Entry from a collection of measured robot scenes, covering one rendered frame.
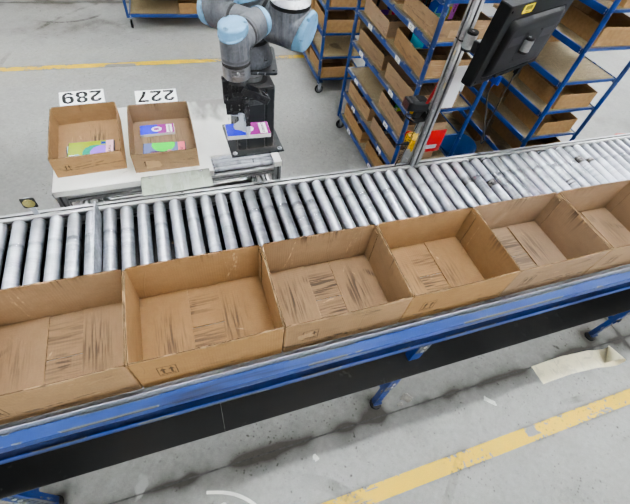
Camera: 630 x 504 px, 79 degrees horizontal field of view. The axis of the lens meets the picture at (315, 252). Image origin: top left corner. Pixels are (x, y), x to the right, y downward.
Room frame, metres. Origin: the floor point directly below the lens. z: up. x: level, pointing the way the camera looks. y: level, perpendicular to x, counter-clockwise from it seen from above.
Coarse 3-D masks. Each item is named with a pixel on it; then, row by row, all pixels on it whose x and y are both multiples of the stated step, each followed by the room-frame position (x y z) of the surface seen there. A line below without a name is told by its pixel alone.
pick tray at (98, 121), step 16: (64, 112) 1.46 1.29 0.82; (80, 112) 1.49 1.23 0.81; (96, 112) 1.52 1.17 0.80; (112, 112) 1.55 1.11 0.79; (48, 128) 1.29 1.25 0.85; (64, 128) 1.42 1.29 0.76; (80, 128) 1.44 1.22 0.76; (96, 128) 1.46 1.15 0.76; (112, 128) 1.48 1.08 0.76; (48, 144) 1.19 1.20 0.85; (64, 144) 1.31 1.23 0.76; (48, 160) 1.11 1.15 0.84; (64, 160) 1.13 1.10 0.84; (80, 160) 1.16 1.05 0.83; (96, 160) 1.18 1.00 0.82; (112, 160) 1.21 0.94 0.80; (64, 176) 1.12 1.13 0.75
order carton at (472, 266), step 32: (384, 224) 0.90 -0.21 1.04; (416, 224) 0.96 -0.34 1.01; (448, 224) 1.02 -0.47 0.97; (480, 224) 0.99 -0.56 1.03; (416, 256) 0.92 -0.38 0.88; (448, 256) 0.94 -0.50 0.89; (480, 256) 0.93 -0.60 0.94; (416, 288) 0.77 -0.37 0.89; (448, 288) 0.68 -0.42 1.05; (480, 288) 0.74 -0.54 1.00
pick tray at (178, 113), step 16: (128, 112) 1.52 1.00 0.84; (144, 112) 1.59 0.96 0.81; (160, 112) 1.62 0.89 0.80; (176, 112) 1.65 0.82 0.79; (128, 128) 1.39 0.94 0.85; (176, 128) 1.57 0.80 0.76; (192, 128) 1.47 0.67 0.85; (192, 144) 1.47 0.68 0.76; (144, 160) 1.24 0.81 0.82; (160, 160) 1.26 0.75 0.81; (176, 160) 1.29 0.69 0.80; (192, 160) 1.33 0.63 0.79
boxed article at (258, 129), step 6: (228, 126) 1.19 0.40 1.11; (252, 126) 1.21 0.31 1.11; (258, 126) 1.22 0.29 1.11; (264, 126) 1.23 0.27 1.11; (228, 132) 1.15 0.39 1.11; (234, 132) 1.16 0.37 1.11; (240, 132) 1.16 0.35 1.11; (252, 132) 1.18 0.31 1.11; (258, 132) 1.18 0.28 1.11; (264, 132) 1.19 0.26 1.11; (270, 132) 1.20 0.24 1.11; (228, 138) 1.13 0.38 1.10; (234, 138) 1.14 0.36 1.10; (240, 138) 1.15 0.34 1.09; (246, 138) 1.16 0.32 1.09
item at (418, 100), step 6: (408, 96) 1.67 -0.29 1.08; (414, 96) 1.67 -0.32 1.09; (420, 96) 1.68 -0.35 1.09; (402, 102) 1.65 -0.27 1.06; (408, 102) 1.62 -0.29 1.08; (414, 102) 1.62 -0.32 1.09; (420, 102) 1.64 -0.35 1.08; (408, 108) 1.61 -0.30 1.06; (414, 108) 1.62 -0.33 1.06; (420, 108) 1.63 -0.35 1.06; (426, 108) 1.65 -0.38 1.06; (414, 114) 1.65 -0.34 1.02; (420, 114) 1.66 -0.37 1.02
